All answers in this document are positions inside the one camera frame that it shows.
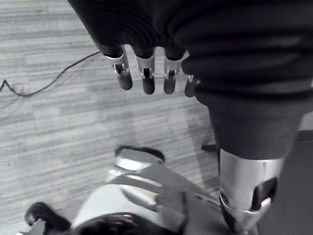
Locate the dark grey washtable cabinet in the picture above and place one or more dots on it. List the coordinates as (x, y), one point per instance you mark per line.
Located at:
(293, 191)

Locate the robot dark foot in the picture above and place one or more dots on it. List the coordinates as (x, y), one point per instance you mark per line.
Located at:
(146, 149)
(44, 215)

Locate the robot left five-finger hand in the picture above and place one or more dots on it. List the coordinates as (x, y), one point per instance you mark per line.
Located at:
(220, 49)

